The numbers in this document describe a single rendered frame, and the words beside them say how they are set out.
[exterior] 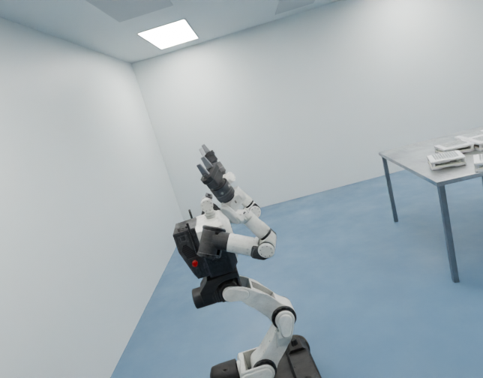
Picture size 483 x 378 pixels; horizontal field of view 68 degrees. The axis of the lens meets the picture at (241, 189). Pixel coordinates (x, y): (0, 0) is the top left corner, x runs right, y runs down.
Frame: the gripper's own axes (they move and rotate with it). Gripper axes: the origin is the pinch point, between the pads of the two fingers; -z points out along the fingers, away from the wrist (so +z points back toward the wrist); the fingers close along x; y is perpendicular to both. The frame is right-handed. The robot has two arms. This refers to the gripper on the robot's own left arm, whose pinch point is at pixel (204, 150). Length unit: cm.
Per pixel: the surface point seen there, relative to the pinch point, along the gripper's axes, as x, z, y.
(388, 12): -102, -80, -469
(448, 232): 10, 147, -131
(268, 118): -262, -57, -284
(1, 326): -58, 21, 138
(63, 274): -109, 8, 97
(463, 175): 36, 114, -147
